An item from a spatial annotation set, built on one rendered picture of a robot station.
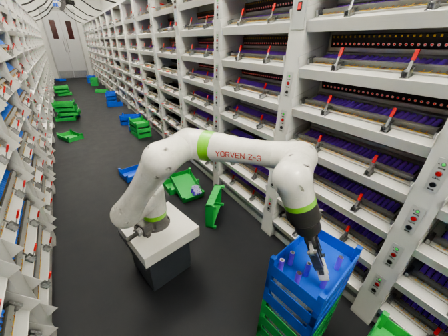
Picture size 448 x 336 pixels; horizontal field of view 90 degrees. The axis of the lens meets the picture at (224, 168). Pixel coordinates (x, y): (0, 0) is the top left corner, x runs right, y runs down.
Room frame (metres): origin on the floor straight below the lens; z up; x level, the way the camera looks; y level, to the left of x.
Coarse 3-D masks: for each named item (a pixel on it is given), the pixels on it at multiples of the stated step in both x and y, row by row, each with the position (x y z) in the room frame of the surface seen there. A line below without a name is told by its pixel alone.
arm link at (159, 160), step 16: (160, 144) 0.67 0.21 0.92; (176, 144) 0.71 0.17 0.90; (144, 160) 0.64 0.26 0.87; (160, 160) 0.63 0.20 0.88; (176, 160) 0.66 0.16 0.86; (144, 176) 0.64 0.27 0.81; (160, 176) 0.63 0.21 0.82; (128, 192) 0.70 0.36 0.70; (144, 192) 0.67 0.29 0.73; (112, 208) 0.76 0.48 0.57; (128, 208) 0.70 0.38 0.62; (144, 208) 0.74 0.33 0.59; (128, 224) 0.72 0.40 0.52
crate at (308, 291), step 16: (320, 240) 0.70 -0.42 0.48; (336, 240) 0.66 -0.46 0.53; (272, 256) 0.54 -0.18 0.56; (288, 256) 0.61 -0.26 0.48; (304, 256) 0.61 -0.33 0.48; (336, 256) 0.62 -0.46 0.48; (352, 256) 0.60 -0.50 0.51; (272, 272) 0.53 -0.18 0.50; (288, 272) 0.54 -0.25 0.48; (336, 272) 0.55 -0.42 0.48; (288, 288) 0.48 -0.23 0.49; (304, 288) 0.48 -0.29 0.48; (320, 288) 0.48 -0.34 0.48; (336, 288) 0.46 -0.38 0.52; (320, 304) 0.40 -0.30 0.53
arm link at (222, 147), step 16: (224, 144) 0.72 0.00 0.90; (240, 144) 0.71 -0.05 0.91; (256, 144) 0.69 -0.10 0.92; (272, 144) 0.68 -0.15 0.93; (288, 144) 0.66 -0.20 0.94; (304, 144) 0.64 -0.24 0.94; (224, 160) 0.72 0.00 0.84; (240, 160) 0.69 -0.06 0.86; (256, 160) 0.67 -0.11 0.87; (272, 160) 0.64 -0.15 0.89
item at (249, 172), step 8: (232, 168) 1.61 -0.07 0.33; (240, 168) 1.57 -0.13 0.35; (248, 168) 1.53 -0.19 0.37; (256, 168) 1.42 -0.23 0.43; (264, 168) 1.49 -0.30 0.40; (248, 176) 1.45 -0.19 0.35; (256, 176) 1.42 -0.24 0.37; (264, 176) 1.39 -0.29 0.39; (256, 184) 1.36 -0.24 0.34; (264, 184) 1.34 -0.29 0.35; (264, 192) 1.30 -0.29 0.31
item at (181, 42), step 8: (192, 8) 2.43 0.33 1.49; (184, 16) 2.38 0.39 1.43; (192, 16) 2.43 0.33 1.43; (176, 40) 2.42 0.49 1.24; (184, 40) 2.38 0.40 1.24; (192, 40) 2.42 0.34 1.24; (176, 48) 2.43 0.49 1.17; (184, 64) 2.37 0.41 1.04; (192, 64) 2.42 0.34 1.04; (184, 88) 2.36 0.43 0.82; (184, 104) 2.36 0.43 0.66; (184, 120) 2.35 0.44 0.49; (184, 128) 2.36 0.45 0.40
